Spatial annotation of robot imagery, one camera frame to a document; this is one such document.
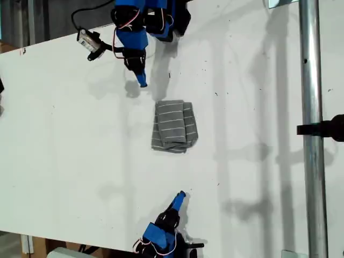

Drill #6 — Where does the grey striped towel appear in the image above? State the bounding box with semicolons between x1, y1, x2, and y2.
150;99;200;155

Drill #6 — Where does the white plastic container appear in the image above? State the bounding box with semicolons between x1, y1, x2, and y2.
47;247;92;258

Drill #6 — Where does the large brown cardboard box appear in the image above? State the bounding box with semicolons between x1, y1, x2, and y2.
32;236;135;258

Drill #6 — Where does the shiny metal plate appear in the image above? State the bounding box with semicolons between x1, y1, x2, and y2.
264;0;299;9

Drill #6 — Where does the black clamp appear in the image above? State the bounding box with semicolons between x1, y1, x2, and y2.
296;114;344;143

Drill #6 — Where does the arm red white wire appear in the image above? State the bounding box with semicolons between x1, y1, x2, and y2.
133;230;178;253
112;8;141;59

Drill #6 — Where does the camera black cable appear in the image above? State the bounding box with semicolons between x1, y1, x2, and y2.
70;0;117;31

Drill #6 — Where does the grey metal frame bar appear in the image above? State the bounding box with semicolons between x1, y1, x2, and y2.
26;0;36;45

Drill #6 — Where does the white metal bracket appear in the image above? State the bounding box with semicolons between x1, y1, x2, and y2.
20;234;34;255

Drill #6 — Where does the steel post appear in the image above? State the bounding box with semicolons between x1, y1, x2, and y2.
298;0;330;258

